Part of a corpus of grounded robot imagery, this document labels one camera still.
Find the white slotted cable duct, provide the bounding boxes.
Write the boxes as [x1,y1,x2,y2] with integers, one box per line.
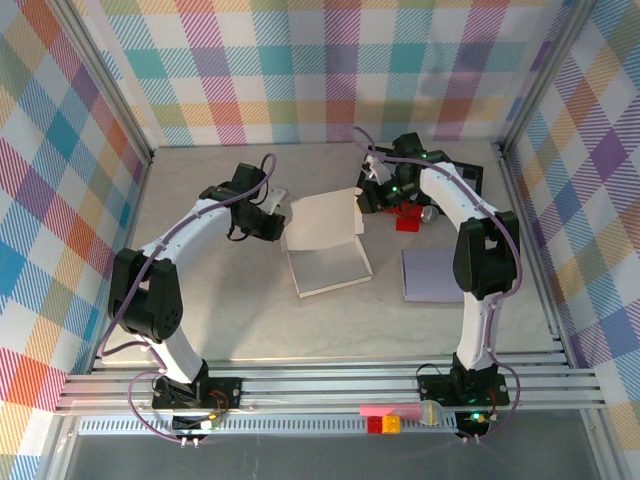
[77,413,460,435]

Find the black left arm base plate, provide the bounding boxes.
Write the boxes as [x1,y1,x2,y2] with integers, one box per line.
[149,374,245,412]

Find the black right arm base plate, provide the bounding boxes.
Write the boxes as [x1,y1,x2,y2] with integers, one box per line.
[416,372,512,407]

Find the aluminium side rail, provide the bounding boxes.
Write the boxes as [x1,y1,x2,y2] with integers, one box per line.
[492,142,576,369]
[87,149,156,374]

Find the pink toy microphone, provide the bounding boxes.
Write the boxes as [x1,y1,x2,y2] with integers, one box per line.
[358,399,445,428]

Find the lavender tinted paper box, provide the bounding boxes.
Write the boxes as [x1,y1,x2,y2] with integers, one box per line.
[399,248,466,305]

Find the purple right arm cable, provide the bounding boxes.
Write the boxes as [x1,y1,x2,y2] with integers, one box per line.
[351,125,524,445]

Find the aluminium extrusion base rails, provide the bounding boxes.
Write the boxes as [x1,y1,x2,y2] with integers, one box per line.
[52,349,609,419]

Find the black grey chessboard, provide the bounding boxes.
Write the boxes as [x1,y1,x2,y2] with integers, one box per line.
[357,144,486,201]

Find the black controller board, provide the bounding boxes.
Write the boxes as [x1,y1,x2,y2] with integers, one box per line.
[455,409,490,439]
[171,413,222,432]

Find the grey white paper box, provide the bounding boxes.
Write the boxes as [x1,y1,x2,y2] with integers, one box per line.
[279,187,375,300]

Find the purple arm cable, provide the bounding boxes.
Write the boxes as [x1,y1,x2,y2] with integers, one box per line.
[99,152,280,446]
[351,125,524,445]

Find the red glitter toy microphone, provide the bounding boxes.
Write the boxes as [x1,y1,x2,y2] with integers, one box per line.
[388,202,441,225]

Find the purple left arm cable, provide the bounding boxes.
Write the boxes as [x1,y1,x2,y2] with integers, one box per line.
[99,152,280,446]

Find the aluminium frame post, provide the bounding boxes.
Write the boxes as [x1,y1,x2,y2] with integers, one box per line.
[499,0,599,154]
[57,0,155,164]

